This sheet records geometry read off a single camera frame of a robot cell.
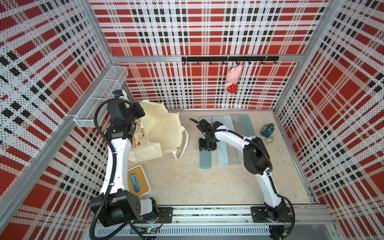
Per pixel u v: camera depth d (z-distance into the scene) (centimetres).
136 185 82
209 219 73
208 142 82
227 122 112
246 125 112
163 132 104
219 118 112
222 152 96
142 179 81
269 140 102
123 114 54
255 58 89
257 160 56
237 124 114
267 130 99
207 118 112
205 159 93
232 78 93
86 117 67
